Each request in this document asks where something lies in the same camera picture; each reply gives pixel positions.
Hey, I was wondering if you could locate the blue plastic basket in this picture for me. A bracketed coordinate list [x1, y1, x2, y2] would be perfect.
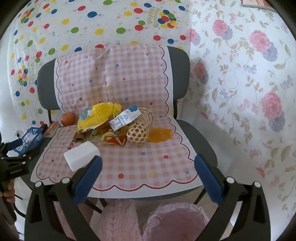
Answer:
[13, 127, 44, 155]

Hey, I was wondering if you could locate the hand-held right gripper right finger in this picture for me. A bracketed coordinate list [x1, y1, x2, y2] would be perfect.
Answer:
[195, 154, 271, 241]

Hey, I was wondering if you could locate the pink trash bag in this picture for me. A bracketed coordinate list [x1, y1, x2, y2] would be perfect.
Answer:
[142, 202, 210, 241]

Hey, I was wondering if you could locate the brown flat packet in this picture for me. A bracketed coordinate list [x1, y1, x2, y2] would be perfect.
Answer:
[43, 122, 62, 137]

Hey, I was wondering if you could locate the floral printed cloth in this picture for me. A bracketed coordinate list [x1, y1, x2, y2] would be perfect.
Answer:
[176, 0, 293, 223]

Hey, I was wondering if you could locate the white foam block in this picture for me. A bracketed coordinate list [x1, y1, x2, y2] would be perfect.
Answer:
[63, 141, 100, 172]

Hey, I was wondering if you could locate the person's left hand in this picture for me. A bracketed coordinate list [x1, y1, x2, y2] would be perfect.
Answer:
[0, 179, 16, 202]

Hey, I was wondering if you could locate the pink fluffy cloth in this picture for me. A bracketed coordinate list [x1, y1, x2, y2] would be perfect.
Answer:
[54, 199, 139, 241]

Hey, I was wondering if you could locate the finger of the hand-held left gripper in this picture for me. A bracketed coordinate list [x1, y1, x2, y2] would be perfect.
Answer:
[0, 138, 25, 153]
[1, 146, 40, 164]

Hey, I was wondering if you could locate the white blue milk carton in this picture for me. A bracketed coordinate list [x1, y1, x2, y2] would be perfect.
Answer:
[109, 105, 142, 131]

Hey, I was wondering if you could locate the orange translucent wrapper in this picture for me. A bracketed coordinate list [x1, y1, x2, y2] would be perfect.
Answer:
[147, 128, 173, 143]

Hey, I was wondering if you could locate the balloon printed cloth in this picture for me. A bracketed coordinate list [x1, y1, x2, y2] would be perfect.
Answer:
[5, 0, 192, 130]

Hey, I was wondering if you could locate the pink checked paper cover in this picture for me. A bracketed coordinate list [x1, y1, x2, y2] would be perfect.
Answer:
[35, 44, 199, 192]

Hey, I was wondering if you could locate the yellow mesh bag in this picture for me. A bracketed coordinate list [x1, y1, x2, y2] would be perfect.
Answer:
[77, 103, 122, 133]

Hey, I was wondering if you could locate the grey office chair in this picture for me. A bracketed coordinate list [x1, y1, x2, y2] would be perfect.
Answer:
[37, 45, 219, 223]

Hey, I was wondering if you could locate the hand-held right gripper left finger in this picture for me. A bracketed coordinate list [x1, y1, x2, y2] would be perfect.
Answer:
[24, 156, 103, 241]

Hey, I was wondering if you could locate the orange ball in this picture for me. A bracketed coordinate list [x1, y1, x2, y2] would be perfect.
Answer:
[61, 112, 77, 127]

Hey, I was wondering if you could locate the red snack wrapper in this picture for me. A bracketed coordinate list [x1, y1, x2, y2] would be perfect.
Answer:
[100, 131, 127, 146]

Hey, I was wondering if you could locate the woven bamboo basket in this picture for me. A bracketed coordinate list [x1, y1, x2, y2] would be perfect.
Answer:
[127, 108, 154, 146]

